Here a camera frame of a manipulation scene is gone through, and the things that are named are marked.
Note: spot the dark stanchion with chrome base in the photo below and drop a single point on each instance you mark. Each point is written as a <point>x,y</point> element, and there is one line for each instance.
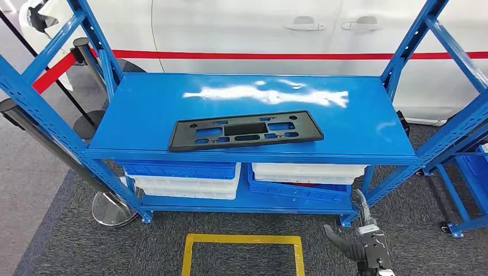
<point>110,211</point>

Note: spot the white car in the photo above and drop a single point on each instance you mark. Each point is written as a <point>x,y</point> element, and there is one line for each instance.
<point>248,30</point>

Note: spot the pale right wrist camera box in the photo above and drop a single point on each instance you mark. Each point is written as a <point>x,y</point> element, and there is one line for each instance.
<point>387,273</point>

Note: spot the short red barrier belt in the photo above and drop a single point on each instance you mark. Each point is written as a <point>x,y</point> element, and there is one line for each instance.
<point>53,73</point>

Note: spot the black belt stanchion post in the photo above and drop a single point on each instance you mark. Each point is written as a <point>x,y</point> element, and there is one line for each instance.
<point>82,47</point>

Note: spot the long red barrier belt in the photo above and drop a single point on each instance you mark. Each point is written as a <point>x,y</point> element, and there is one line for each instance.
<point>267,56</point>

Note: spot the thin black pole stanchion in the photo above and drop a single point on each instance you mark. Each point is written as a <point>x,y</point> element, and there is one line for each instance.
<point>89,127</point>

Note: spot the blue plastic bin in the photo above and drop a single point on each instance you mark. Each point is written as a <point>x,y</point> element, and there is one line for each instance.
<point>476,167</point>
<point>297,191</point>
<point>179,170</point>

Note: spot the blue wheeled shelf rack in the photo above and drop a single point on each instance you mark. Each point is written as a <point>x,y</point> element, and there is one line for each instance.
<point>455,230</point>

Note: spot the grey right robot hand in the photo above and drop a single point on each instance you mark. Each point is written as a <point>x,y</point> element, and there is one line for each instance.
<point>371,247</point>

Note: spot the black plastic plate frame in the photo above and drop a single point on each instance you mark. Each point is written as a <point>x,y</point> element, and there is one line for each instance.
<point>305,131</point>

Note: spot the blue metal shelf rack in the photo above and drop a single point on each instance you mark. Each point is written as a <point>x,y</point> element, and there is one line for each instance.
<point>152,114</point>

